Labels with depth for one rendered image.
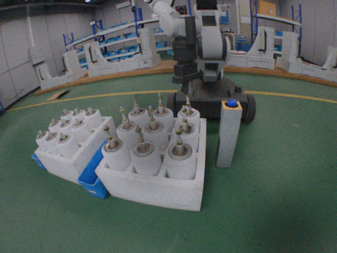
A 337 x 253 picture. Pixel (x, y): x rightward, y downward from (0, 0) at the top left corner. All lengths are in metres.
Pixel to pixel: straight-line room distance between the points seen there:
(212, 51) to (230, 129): 0.42
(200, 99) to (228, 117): 0.40
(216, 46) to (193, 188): 0.66
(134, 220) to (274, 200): 0.58
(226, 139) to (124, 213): 0.52
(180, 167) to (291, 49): 2.77
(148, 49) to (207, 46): 1.89
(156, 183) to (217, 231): 0.29
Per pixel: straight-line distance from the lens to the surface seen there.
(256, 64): 2.60
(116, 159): 0.52
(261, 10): 5.60
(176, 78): 0.53
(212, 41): 0.81
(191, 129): 0.53
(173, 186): 0.46
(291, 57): 2.97
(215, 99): 0.93
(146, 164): 0.46
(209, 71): 1.07
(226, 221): 0.61
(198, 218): 0.60
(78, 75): 3.84
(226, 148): 0.65
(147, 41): 2.61
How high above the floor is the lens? 0.56
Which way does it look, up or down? 34 degrees down
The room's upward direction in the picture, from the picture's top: 7 degrees counter-clockwise
